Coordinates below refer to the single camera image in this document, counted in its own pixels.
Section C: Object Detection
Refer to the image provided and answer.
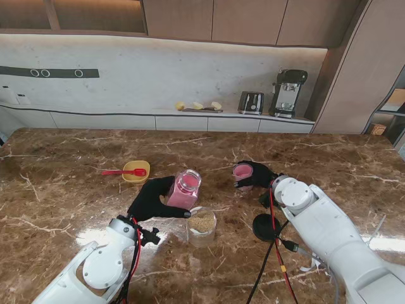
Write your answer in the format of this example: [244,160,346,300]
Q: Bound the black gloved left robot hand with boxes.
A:
[127,176,192,222]

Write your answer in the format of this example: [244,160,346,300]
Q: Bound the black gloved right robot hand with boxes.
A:
[234,160,285,190]

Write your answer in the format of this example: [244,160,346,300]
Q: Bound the pink measuring cup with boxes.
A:
[232,163,254,191]

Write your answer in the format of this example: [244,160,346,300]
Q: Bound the pink container with white lid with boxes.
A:
[166,169,203,210]

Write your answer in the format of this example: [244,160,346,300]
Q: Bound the red plastic spoon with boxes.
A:
[101,168,147,177]

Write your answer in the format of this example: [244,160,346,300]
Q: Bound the black round jar lid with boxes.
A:
[252,213,282,243]

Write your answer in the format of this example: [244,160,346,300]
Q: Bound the clear grain jar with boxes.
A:
[186,206,217,248]

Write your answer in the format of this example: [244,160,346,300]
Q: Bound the yellow plastic bowl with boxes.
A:
[122,160,151,183]

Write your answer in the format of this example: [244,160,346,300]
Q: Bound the black and silver toaster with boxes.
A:
[237,91,265,115]

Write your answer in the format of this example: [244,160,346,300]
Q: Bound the white counter with drawers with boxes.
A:
[0,103,316,134]

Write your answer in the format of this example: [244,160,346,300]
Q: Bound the black espresso machine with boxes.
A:
[268,68,309,120]

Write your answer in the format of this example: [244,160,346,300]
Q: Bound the dark cutting board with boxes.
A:
[182,107,223,114]

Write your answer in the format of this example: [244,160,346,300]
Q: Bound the small wooden box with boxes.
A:
[368,123,387,136]

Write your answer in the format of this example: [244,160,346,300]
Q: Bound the tall brown cabinet panel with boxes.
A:
[311,0,405,136]

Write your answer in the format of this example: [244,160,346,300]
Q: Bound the dark open shelf unit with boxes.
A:
[363,65,405,147]

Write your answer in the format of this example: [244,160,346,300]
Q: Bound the tan book on shelf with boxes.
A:
[384,88,405,112]

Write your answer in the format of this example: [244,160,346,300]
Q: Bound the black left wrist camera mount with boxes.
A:
[139,226,161,246]

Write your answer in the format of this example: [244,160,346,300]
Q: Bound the red and black left arm cables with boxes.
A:
[115,217,142,304]

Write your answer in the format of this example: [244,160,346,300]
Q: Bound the red and black arm cables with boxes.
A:
[245,186,300,304]
[115,217,142,304]

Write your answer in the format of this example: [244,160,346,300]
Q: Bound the red and black right arm cables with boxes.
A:
[245,186,300,304]

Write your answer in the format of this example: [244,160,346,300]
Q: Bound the black wall power strip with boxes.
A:
[0,65,100,79]

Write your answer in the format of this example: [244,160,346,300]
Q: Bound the brown wall cabinets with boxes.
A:
[0,0,361,49]

